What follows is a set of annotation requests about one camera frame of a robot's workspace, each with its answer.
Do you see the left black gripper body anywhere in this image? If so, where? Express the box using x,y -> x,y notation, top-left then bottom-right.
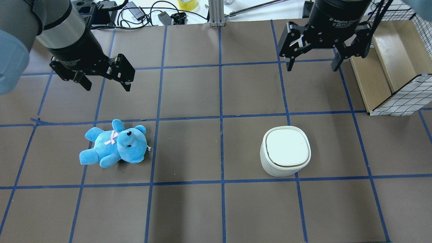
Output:
36,3 -> 111,71

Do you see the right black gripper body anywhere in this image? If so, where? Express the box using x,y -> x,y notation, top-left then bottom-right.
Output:
307,0 -> 371,49

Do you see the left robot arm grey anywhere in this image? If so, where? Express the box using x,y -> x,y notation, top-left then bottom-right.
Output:
0,0 -> 135,95

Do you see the white trash can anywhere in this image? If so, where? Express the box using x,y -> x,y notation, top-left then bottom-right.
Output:
260,126 -> 312,177

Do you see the black power adapter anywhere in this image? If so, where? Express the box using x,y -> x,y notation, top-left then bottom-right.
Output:
126,1 -> 145,21

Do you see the metal rod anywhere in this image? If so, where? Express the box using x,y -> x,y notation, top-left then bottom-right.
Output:
224,0 -> 287,19

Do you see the blue teddy bear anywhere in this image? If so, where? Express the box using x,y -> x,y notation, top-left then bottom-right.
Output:
79,119 -> 152,168

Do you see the black clamp device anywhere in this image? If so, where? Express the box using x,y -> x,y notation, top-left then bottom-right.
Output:
158,12 -> 187,26

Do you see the yellow tape roll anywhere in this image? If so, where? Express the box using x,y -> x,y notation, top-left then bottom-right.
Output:
177,0 -> 198,11

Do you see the wooden shelf with wire grid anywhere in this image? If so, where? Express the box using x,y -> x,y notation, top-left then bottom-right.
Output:
350,0 -> 432,116

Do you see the black cable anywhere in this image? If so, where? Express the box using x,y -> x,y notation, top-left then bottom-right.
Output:
91,0 -> 210,29

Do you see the aluminium profile post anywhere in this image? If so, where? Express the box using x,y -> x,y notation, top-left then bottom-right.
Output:
208,0 -> 226,27

